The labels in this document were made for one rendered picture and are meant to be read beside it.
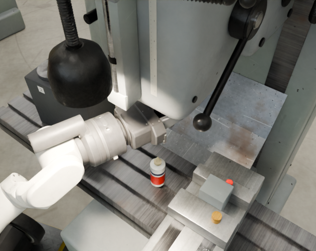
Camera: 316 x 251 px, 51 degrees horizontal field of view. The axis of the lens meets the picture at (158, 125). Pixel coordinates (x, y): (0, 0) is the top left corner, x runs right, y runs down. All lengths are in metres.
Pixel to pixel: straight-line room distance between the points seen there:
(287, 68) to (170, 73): 0.52
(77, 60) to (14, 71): 2.62
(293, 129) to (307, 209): 1.10
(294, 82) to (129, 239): 0.61
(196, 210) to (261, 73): 0.44
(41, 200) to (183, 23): 0.38
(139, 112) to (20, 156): 1.72
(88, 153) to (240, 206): 0.40
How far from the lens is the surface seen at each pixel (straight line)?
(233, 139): 1.05
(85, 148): 0.60
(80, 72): 0.36
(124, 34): 0.44
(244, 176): 0.88
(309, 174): 2.26
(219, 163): 0.89
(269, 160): 1.19
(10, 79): 2.91
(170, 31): 0.43
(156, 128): 0.62
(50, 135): 0.58
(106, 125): 0.61
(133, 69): 0.49
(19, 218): 1.35
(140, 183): 0.93
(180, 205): 0.77
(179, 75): 0.46
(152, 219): 0.87
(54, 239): 1.49
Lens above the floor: 1.71
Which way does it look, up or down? 48 degrees down
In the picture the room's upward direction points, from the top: straight up
